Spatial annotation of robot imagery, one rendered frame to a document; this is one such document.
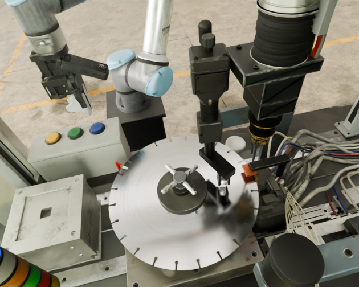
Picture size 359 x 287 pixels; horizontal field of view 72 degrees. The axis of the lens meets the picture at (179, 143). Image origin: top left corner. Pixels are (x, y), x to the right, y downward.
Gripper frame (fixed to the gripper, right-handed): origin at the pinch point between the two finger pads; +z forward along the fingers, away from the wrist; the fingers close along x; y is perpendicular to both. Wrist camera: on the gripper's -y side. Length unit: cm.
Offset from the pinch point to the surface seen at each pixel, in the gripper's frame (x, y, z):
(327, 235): 47, -49, 11
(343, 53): -136, -220, 95
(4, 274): 47.4, 5.2, -13.0
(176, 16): -302, -81, 95
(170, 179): 29.2, -18.2, 1.4
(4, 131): 2.1, 23.9, -0.9
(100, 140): 5.1, -0.2, 7.6
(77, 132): 0.4, 6.6, 6.6
